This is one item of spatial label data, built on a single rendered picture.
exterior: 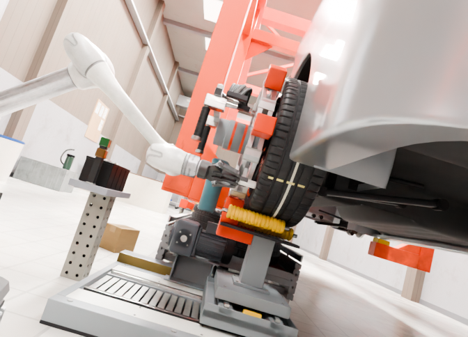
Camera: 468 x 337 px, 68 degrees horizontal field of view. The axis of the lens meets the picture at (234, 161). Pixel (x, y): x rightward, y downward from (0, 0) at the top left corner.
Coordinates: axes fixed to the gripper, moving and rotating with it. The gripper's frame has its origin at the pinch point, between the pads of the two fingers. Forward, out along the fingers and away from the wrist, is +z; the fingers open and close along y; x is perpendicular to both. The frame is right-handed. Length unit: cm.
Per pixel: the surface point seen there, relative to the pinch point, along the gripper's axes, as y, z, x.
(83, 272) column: -66, -59, -18
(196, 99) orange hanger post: -13, -39, 78
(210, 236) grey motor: -53, -7, 14
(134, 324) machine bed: -26, -23, -53
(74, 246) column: -59, -67, -11
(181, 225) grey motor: -49, -23, 12
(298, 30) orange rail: -40, 31, 406
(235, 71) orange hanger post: -76, -32, 287
